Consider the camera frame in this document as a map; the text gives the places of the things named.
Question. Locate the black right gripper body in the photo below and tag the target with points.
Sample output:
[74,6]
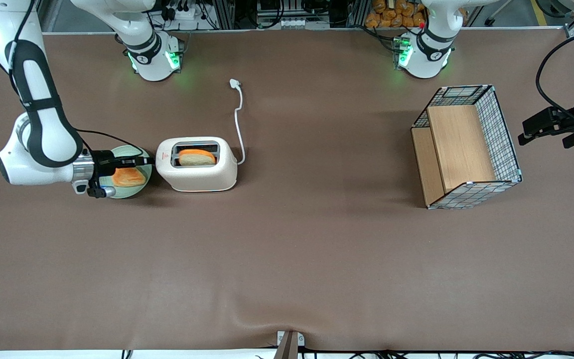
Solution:
[103,163]

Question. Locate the bag of orange bread rolls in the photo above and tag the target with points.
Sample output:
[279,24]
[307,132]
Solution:
[391,15]

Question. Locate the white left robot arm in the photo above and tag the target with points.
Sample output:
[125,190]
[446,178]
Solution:
[424,60]

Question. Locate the white power strip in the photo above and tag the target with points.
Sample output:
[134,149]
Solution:
[293,23]

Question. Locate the toast bread slice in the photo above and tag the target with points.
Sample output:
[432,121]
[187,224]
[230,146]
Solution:
[197,158]

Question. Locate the green round plate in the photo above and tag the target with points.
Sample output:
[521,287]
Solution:
[127,192]

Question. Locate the triangular golden pastry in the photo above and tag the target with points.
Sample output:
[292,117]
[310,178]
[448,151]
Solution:
[128,177]

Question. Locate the white two-slot toaster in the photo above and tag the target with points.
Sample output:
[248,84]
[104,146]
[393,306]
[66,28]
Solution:
[197,177]

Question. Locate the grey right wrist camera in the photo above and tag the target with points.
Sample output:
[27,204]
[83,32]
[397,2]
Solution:
[101,192]

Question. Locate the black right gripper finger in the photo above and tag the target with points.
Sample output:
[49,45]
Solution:
[132,164]
[135,159]

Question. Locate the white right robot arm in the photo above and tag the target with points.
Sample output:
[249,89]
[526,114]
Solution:
[48,134]

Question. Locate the metal table bracket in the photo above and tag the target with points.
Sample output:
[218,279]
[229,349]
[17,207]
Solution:
[288,344]

